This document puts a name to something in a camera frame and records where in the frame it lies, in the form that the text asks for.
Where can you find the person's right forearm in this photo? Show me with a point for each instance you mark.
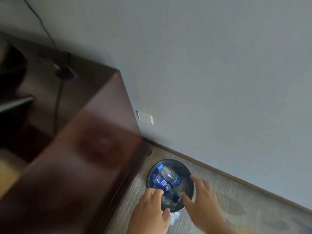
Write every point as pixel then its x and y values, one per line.
pixel 219 230

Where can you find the dark brown wooden cabinet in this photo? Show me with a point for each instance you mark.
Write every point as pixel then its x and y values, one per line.
pixel 80 153

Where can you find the black round waste bin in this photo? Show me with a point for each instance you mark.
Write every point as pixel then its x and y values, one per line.
pixel 170 165

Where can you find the person's right thumb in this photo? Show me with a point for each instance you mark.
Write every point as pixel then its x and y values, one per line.
pixel 188 201

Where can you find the person's left hand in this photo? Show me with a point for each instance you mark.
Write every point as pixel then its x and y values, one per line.
pixel 146 214

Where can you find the blue labelled plastic bottle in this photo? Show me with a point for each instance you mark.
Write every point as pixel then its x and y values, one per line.
pixel 162 183

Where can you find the white crumpled paper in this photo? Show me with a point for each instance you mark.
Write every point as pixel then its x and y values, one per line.
pixel 174 218

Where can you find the person's left thumb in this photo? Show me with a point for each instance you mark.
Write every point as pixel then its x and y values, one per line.
pixel 167 214

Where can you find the brown wooden skirting board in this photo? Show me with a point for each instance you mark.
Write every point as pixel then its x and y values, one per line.
pixel 219 169

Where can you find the clear bottle with blue cap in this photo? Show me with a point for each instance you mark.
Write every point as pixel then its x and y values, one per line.
pixel 170 175

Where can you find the person's right hand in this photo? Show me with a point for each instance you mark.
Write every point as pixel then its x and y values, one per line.
pixel 204 204

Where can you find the white wall socket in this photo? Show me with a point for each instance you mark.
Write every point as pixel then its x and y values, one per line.
pixel 145 117

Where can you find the crumpled clear plastic waste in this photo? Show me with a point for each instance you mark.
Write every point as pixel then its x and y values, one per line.
pixel 171 202

